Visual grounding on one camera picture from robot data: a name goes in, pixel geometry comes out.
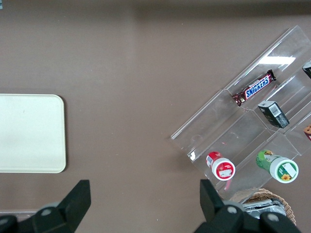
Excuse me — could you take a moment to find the Snickers chocolate bar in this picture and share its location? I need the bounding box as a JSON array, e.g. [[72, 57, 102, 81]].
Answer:
[[231, 69, 277, 107]]

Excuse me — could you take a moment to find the green white-capped bottle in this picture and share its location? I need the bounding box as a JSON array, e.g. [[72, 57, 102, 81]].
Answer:
[[256, 149, 299, 183]]

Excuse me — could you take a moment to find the red white-capped bottle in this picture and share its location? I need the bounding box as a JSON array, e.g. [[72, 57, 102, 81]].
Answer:
[[206, 150, 236, 181]]

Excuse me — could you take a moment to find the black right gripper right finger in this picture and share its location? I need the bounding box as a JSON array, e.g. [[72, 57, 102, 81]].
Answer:
[[193, 179, 302, 233]]

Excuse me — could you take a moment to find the woven wicker basket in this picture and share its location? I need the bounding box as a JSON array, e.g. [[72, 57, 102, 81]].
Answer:
[[229, 188, 297, 226]]

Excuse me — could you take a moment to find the red brown snack packet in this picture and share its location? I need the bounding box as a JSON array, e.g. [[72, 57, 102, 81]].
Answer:
[[302, 123, 311, 141]]

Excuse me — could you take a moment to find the silver foil wrapped sandwich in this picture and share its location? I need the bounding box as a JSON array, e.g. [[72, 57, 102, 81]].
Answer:
[[242, 198, 286, 217]]

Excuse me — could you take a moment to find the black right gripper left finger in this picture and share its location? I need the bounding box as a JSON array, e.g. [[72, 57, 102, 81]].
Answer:
[[0, 179, 92, 233]]

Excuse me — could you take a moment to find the cream plastic tray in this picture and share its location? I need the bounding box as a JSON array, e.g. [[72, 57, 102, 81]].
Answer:
[[0, 94, 67, 174]]

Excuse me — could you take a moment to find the black box with white edge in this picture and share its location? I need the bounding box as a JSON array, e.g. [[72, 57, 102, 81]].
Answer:
[[302, 61, 311, 79]]

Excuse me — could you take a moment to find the clear acrylic display shelf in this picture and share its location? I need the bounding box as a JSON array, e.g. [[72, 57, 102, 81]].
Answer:
[[171, 25, 311, 204]]

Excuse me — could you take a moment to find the small black barcode box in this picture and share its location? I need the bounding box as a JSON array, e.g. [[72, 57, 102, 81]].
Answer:
[[257, 100, 290, 129]]

